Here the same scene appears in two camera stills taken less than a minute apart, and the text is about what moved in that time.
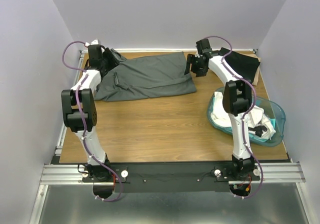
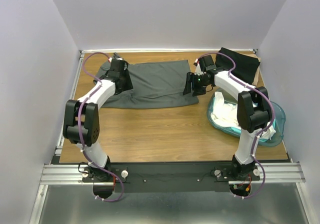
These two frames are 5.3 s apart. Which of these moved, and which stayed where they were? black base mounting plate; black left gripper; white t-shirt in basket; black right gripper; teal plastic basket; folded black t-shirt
Moved: black right gripper; black left gripper
Stayed: teal plastic basket; folded black t-shirt; white t-shirt in basket; black base mounting plate
